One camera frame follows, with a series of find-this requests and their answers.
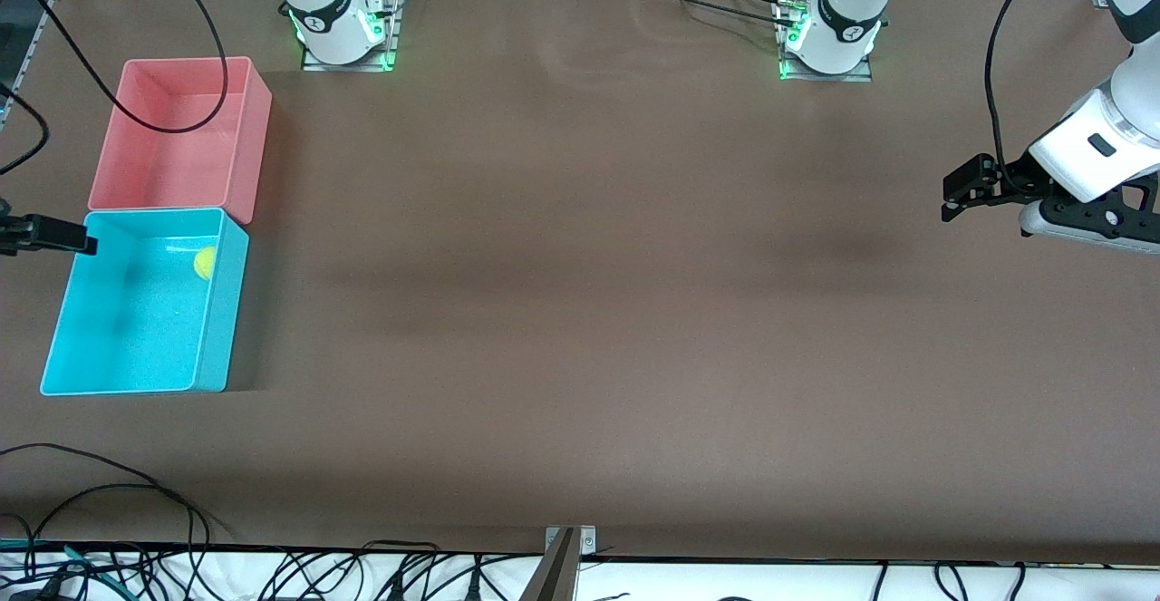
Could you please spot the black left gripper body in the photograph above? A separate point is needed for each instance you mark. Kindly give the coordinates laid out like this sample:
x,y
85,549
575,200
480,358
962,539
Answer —
x,y
1017,179

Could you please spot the yellow-green tennis ball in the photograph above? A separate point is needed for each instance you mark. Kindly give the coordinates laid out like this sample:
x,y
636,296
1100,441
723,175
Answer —
x,y
206,263

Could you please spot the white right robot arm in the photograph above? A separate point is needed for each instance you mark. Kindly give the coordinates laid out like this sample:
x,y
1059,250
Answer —
x,y
326,3

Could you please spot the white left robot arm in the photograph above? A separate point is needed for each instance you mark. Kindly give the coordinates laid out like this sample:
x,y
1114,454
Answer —
x,y
847,3

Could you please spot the blue plastic bin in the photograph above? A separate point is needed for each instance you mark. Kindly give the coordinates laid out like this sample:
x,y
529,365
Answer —
x,y
136,338

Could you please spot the pink plastic bin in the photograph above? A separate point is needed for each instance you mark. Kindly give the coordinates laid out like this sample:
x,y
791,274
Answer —
x,y
172,157

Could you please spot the brown table mat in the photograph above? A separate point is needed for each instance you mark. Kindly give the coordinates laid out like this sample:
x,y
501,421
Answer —
x,y
580,311

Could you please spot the grey metal bar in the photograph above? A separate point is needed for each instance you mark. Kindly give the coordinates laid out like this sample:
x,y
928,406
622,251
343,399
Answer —
x,y
553,578

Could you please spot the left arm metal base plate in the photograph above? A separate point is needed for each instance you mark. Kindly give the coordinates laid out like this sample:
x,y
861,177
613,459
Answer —
x,y
788,71

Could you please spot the small metal table bracket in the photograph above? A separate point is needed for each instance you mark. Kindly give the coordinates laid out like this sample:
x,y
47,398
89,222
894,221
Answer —
x,y
587,542

